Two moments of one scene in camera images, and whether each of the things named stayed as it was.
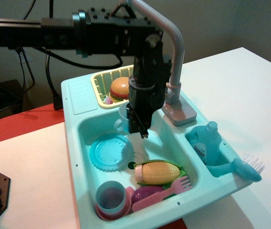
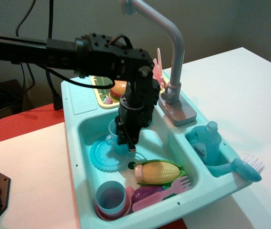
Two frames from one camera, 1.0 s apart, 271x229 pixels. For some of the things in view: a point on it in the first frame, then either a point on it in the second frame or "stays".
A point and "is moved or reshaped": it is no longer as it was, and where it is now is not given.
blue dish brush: (248, 167) stays
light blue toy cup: (122, 125) is moved or reshaped
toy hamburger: (119, 88) stays
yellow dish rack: (101, 82) stays
